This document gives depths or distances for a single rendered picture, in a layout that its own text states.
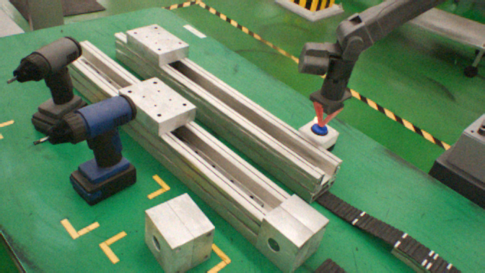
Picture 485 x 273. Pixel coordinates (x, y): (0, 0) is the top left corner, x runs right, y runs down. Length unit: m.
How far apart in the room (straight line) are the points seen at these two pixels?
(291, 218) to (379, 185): 0.36
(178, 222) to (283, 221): 0.20
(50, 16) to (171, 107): 1.52
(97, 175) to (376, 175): 0.69
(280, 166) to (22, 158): 0.60
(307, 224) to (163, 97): 0.46
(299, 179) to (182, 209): 0.31
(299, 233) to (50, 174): 0.57
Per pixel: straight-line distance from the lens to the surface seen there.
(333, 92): 1.04
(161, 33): 1.34
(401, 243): 0.98
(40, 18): 2.44
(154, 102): 1.03
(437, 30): 3.84
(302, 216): 0.85
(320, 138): 1.11
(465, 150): 1.30
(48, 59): 1.03
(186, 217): 0.81
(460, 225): 1.15
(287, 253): 0.84
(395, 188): 1.15
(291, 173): 1.00
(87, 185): 0.93
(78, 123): 0.83
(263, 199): 0.92
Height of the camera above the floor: 1.49
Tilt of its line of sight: 39 degrees down
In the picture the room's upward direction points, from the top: 11 degrees clockwise
